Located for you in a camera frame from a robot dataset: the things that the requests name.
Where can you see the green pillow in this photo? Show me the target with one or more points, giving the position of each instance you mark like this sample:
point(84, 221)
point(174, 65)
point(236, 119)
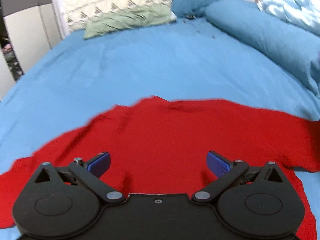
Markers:
point(126, 19)

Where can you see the blue rolled duvet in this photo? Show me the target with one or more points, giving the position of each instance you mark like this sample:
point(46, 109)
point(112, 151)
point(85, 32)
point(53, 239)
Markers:
point(292, 48)

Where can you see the dark blue pillow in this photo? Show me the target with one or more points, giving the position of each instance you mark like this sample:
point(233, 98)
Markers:
point(190, 8)

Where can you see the blue bed sheet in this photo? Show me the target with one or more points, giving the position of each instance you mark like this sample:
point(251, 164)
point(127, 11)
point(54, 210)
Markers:
point(80, 78)

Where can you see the white grey wardrobe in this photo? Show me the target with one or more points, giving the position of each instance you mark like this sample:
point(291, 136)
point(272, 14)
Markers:
point(33, 29)

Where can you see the red cloth garment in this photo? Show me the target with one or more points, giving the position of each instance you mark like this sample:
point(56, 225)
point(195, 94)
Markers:
point(158, 146)

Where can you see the light blue blanket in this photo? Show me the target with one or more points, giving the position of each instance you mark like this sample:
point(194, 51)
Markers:
point(302, 13)

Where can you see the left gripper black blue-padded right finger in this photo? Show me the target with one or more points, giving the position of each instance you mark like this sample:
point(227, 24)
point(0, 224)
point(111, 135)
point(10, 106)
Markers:
point(229, 174)

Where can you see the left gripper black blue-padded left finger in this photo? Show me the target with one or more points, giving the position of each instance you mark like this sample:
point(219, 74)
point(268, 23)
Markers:
point(76, 183)

